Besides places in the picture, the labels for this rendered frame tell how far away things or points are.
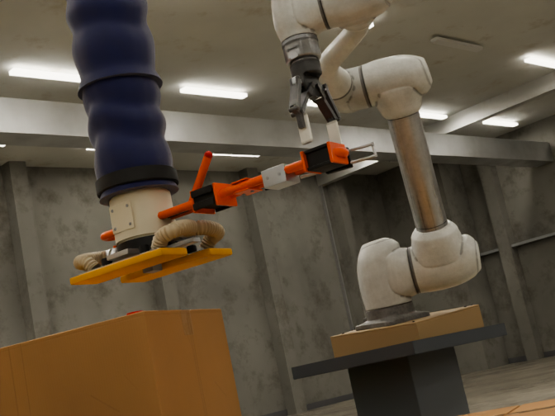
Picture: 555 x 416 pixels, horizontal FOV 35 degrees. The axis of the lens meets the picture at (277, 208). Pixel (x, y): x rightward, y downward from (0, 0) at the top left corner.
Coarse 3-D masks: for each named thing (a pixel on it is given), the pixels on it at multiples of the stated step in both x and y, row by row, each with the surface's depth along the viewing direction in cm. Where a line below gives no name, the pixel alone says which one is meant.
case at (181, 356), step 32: (128, 320) 217; (160, 320) 221; (192, 320) 235; (0, 352) 232; (32, 352) 228; (64, 352) 224; (96, 352) 220; (128, 352) 216; (160, 352) 217; (192, 352) 230; (224, 352) 246; (0, 384) 231; (32, 384) 227; (64, 384) 223; (96, 384) 219; (128, 384) 215; (160, 384) 213; (192, 384) 226; (224, 384) 241
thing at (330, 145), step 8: (328, 144) 204; (336, 144) 207; (304, 152) 208; (312, 152) 208; (320, 152) 207; (328, 152) 205; (304, 160) 208; (312, 160) 208; (320, 160) 206; (328, 160) 205; (336, 160) 204; (344, 160) 208; (304, 168) 208; (312, 168) 207; (320, 168) 208; (328, 168) 210
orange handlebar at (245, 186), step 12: (288, 168) 212; (300, 168) 210; (240, 180) 220; (252, 180) 218; (228, 192) 222; (240, 192) 221; (252, 192) 223; (180, 204) 231; (168, 216) 234; (180, 216) 237; (108, 240) 249
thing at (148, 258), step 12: (144, 252) 227; (156, 252) 219; (168, 252) 220; (180, 252) 224; (108, 264) 231; (120, 264) 226; (132, 264) 224; (144, 264) 227; (156, 264) 231; (84, 276) 233; (96, 276) 231; (108, 276) 234; (120, 276) 238
